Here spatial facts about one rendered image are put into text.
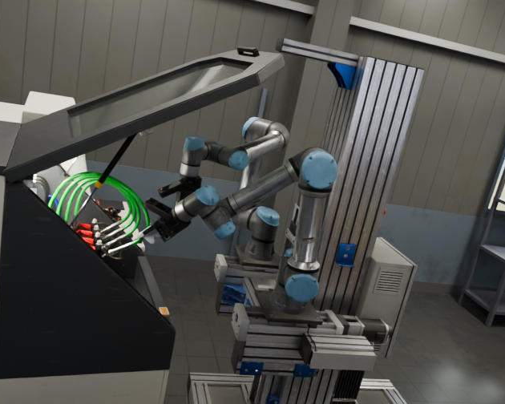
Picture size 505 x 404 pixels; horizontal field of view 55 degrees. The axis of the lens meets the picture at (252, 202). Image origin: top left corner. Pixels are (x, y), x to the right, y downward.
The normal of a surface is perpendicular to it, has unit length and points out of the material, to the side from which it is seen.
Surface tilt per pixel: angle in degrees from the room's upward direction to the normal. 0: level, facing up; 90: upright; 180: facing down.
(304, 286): 97
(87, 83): 90
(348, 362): 90
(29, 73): 90
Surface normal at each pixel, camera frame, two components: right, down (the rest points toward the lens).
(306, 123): 0.22, 0.30
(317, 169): 0.03, 0.14
